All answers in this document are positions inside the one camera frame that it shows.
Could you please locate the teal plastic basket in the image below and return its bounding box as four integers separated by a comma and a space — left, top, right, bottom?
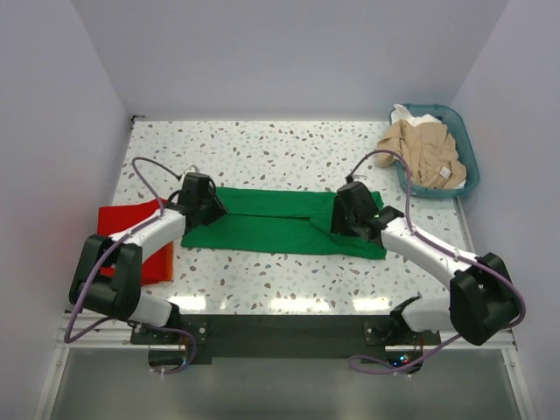
403, 103, 480, 200

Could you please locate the purple cable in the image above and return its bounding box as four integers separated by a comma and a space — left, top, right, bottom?
345, 149, 526, 375
63, 156, 198, 376

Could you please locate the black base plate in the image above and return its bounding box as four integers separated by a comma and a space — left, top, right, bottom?
130, 314, 441, 365

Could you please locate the white crumpled shirt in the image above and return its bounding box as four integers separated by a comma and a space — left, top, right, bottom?
391, 103, 466, 190

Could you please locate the red folded t shirt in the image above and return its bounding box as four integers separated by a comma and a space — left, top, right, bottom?
95, 199, 174, 285

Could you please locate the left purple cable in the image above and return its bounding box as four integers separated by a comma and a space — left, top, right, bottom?
63, 156, 198, 376

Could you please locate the green polo shirt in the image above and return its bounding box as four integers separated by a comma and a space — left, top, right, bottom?
181, 187, 387, 260

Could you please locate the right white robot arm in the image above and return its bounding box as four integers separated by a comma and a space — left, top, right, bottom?
331, 181, 526, 346

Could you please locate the orange folded t shirt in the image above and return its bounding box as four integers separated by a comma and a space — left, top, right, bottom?
164, 242, 174, 282

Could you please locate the beige crumpled shirt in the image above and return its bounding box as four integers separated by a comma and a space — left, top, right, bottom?
374, 119, 468, 189

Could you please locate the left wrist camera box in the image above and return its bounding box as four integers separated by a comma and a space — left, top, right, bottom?
183, 164, 200, 175

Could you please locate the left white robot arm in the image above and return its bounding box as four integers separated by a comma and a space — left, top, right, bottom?
66, 172, 227, 343

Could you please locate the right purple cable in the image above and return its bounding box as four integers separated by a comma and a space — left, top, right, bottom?
345, 149, 526, 375

